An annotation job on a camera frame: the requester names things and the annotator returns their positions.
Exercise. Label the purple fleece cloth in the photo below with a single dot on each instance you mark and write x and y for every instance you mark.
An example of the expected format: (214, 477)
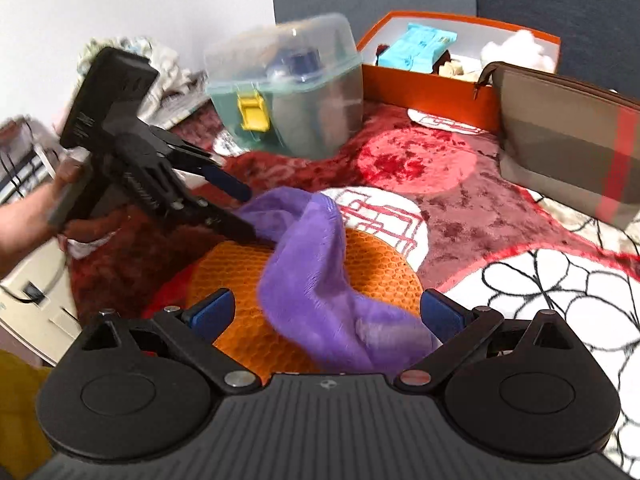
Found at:
(306, 296)

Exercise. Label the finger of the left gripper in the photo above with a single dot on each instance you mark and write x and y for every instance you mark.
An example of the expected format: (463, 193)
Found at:
(188, 157)
(200, 213)

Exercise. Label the brown striped pouch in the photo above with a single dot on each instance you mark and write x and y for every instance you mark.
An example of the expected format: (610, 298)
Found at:
(573, 142)

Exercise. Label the white fleece cloth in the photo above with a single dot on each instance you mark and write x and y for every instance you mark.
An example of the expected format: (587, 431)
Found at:
(519, 49)

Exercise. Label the red patterned blanket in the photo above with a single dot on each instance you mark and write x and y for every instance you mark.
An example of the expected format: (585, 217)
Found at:
(437, 197)

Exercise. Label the blue tissue pack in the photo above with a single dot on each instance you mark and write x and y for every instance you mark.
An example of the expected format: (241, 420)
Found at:
(418, 49)

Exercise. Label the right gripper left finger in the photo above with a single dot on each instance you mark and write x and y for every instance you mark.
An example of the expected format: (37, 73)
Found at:
(190, 334)

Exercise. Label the striped cloth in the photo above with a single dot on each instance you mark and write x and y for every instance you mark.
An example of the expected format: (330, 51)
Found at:
(177, 108)

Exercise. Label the dark red knitted cloth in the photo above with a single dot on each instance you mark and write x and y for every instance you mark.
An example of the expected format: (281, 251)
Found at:
(142, 268)

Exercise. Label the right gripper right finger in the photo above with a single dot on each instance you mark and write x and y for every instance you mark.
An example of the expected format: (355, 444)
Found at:
(461, 331)

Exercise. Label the orange silicone mat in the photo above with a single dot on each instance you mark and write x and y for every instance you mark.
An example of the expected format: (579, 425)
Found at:
(374, 268)

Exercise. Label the orange cardboard box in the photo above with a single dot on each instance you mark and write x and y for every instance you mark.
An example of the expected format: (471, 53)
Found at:
(450, 92)

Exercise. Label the dark blue sofa cushion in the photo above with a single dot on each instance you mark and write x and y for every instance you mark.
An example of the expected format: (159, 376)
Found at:
(599, 38)

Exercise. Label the clear plastic storage box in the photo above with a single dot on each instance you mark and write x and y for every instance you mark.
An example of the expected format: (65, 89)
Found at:
(294, 89)

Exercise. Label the left hand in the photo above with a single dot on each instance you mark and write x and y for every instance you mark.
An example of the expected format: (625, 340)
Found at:
(25, 226)

